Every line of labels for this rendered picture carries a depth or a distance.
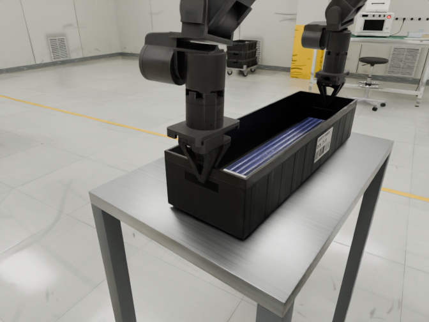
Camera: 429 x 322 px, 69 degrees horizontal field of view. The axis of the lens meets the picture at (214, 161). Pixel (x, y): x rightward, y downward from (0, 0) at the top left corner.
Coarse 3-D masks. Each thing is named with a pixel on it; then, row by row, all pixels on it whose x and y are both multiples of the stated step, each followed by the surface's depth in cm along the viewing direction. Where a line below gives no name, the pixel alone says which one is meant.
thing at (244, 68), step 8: (240, 40) 617; (248, 40) 609; (256, 40) 598; (232, 48) 571; (240, 48) 564; (248, 48) 575; (232, 56) 577; (240, 56) 570; (248, 56) 581; (256, 56) 616; (232, 64) 584; (240, 64) 577; (248, 64) 588; (256, 64) 624
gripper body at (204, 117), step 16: (192, 96) 43; (208, 96) 42; (224, 96) 45; (192, 112) 44; (208, 112) 43; (176, 128) 45; (192, 128) 45; (208, 128) 44; (224, 128) 46; (192, 144) 43
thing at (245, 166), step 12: (312, 120) 90; (324, 120) 90; (288, 132) 81; (300, 132) 81; (264, 144) 74; (276, 144) 74; (288, 144) 74; (252, 156) 68; (264, 156) 68; (228, 168) 63; (240, 168) 63; (252, 168) 63
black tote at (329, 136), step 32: (288, 96) 89; (320, 96) 91; (256, 128) 79; (288, 128) 94; (320, 128) 67; (224, 160) 71; (288, 160) 57; (320, 160) 73; (192, 192) 54; (224, 192) 49; (256, 192) 49; (288, 192) 61; (224, 224) 52; (256, 224) 53
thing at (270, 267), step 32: (160, 160) 78; (352, 160) 78; (384, 160) 84; (96, 192) 64; (128, 192) 64; (160, 192) 64; (320, 192) 64; (352, 192) 64; (96, 224) 68; (128, 224) 59; (160, 224) 55; (192, 224) 55; (288, 224) 55; (320, 224) 55; (192, 256) 49; (224, 256) 48; (256, 256) 48; (288, 256) 48; (320, 256) 50; (352, 256) 107; (128, 288) 77; (256, 288) 43; (288, 288) 42; (352, 288) 112; (128, 320) 81; (256, 320) 45; (288, 320) 44
